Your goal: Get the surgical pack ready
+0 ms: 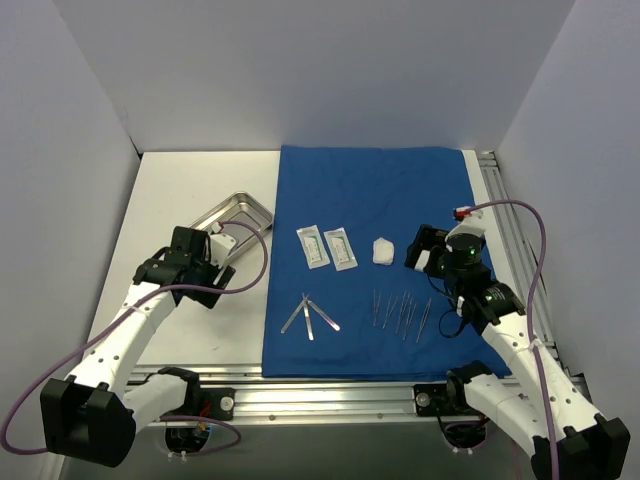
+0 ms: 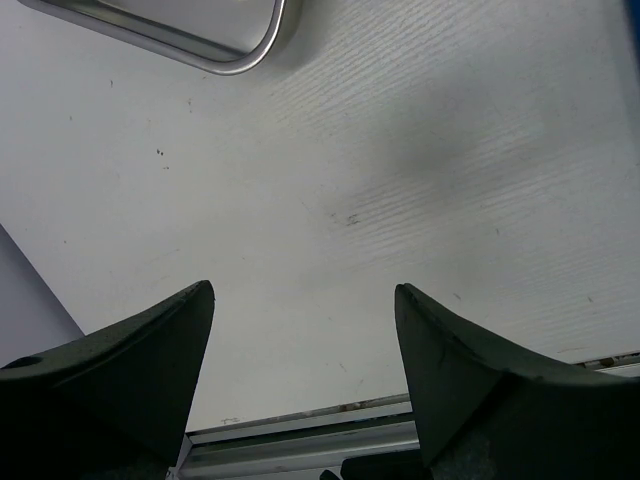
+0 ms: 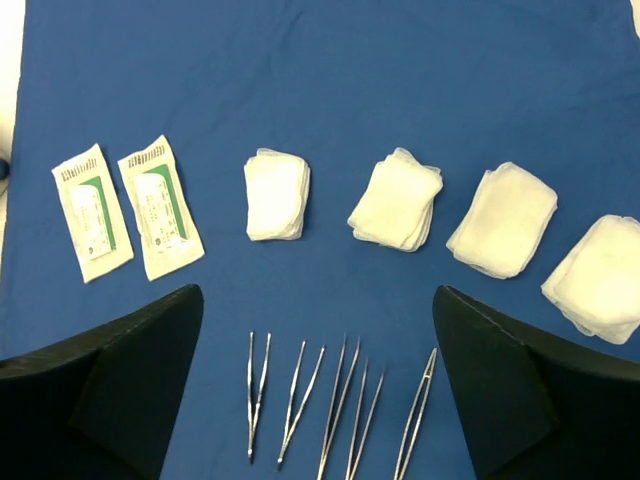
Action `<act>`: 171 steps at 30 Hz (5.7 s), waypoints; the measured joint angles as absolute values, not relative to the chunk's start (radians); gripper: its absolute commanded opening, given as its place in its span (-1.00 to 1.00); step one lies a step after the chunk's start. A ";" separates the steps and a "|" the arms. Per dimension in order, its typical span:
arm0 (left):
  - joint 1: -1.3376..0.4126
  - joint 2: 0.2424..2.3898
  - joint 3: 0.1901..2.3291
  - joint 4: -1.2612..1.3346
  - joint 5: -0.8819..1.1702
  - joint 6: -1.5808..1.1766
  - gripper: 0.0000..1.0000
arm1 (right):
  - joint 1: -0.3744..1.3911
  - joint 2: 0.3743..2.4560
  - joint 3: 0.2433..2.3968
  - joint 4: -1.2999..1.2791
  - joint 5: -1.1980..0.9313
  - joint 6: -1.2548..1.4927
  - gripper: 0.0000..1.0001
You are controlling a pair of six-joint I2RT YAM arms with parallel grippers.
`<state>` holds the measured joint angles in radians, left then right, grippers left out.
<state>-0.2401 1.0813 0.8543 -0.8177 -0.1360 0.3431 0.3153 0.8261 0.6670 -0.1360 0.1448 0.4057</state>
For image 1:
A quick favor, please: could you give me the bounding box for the scalpel handle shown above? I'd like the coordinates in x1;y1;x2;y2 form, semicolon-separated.
280;293;308;334
302;294;314;341
306;298;341;332

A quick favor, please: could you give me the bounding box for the white gauze pad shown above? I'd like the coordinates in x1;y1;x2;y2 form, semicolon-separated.
372;237;395;266

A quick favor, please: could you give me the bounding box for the aluminium rail frame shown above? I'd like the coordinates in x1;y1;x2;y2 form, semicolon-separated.
58;362;533;479
477;152;563;366

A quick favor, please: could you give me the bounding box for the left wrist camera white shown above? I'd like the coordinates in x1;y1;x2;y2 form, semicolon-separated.
210;223;237;268

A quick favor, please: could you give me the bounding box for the aluminium front rail frame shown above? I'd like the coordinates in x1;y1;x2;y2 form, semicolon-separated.
58;362;533;479

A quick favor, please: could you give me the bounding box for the blue surgical drape cloth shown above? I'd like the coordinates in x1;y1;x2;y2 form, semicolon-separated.
262;146;508;381

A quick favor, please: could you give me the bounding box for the left suture packet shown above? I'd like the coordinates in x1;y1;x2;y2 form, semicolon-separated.
296;225;329;269

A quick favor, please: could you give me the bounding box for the suture packet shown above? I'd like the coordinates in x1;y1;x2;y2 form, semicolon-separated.
324;228;358;271
296;225;329;269

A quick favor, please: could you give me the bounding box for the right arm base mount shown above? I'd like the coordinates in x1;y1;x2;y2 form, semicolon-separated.
412;383;490;456

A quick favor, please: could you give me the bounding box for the stainless steel tray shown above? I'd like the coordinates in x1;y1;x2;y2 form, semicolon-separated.
190;191;274;261

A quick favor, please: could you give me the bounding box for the right suture packet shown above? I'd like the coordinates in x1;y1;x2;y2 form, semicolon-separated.
324;228;358;271

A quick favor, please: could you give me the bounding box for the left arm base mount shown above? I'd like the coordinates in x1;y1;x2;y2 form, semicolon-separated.
164;388;241;458

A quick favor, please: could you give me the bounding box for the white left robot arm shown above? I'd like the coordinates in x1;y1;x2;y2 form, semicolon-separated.
40;227;237;467

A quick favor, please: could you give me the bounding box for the aluminium right rail frame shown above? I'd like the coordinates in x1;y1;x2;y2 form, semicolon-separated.
477;152;563;366

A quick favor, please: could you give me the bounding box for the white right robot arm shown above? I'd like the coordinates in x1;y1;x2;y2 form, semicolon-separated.
405;224;630;479

